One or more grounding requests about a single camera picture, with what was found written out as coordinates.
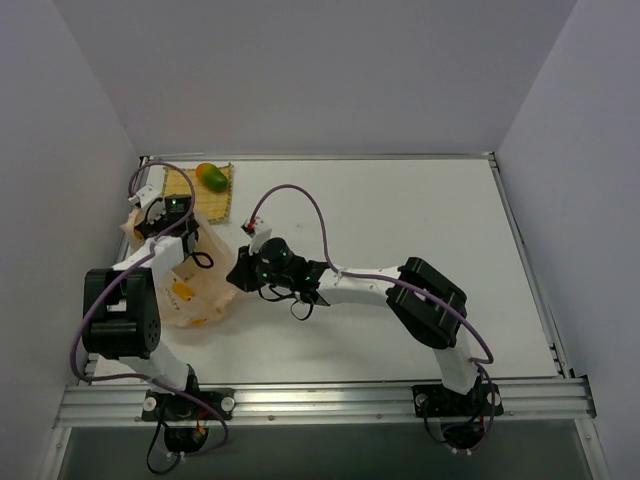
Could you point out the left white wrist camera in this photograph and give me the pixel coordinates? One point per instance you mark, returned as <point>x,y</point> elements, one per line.
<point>150,201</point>

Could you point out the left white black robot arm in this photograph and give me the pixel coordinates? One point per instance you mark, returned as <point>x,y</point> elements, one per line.
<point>121,319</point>

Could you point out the aluminium front rail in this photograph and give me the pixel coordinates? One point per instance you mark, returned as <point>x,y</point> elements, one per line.
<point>338,403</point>

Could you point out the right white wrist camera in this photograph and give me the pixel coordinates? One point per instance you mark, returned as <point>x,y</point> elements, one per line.
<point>259,232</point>

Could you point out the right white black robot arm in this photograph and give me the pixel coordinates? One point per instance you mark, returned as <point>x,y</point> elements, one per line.
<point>429,306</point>

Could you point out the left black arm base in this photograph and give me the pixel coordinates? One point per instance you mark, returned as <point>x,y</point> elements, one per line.
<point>191,427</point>

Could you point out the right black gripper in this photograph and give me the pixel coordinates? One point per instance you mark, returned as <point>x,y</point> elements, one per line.
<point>239,275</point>

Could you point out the translucent peach plastic bag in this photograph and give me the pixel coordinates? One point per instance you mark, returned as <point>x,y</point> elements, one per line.
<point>189,295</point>

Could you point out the yellow woven bamboo mat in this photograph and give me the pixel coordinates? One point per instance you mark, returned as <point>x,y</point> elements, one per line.
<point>214,204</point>

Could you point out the orange green fake mango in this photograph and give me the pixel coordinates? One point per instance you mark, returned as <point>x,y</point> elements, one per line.
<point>211,177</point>

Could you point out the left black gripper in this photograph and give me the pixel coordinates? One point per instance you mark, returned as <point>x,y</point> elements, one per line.
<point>147,228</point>

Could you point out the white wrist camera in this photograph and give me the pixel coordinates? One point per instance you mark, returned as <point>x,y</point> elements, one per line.
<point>150,201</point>
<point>259,232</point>

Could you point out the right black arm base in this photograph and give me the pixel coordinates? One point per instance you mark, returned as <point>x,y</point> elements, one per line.
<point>460,422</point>

